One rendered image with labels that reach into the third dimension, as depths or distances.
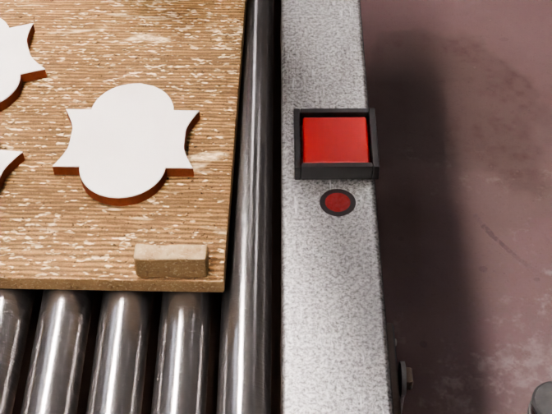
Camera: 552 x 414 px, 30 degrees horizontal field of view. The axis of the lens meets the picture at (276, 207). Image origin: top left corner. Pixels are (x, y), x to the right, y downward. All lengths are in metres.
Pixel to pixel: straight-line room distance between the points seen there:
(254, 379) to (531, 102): 1.68
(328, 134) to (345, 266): 0.14
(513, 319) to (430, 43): 0.80
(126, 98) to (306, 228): 0.21
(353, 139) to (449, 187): 1.24
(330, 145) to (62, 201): 0.24
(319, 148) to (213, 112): 0.11
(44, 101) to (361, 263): 0.34
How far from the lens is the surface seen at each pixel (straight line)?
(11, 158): 0.93
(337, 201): 0.91
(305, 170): 0.92
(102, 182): 0.90
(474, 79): 2.43
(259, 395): 0.79
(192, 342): 0.82
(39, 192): 0.92
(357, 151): 0.93
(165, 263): 0.82
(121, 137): 0.93
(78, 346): 0.84
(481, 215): 2.14
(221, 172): 0.91
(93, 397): 0.81
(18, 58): 1.03
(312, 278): 0.86
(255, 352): 0.81
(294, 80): 1.02
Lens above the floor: 1.60
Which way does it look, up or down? 49 degrees down
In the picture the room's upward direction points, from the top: 1 degrees counter-clockwise
